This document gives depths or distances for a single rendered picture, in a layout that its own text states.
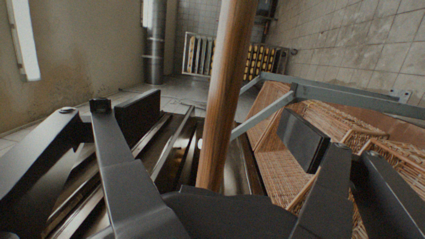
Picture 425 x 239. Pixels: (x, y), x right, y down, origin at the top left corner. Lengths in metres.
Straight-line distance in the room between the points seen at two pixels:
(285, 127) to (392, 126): 0.65
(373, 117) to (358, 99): 0.18
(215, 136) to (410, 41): 1.58
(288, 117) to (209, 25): 5.08
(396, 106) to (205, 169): 0.72
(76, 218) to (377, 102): 1.17
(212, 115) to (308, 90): 0.46
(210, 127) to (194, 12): 5.20
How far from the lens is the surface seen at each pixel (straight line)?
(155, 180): 0.73
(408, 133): 0.77
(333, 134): 0.98
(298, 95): 0.58
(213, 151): 0.17
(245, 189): 0.94
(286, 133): 0.17
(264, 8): 4.71
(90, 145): 1.35
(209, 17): 5.26
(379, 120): 0.83
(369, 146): 0.65
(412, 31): 1.68
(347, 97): 0.67
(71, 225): 0.87
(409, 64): 1.59
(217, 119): 0.15
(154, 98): 0.16
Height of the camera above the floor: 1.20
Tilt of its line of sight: 1 degrees down
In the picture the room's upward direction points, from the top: 82 degrees counter-clockwise
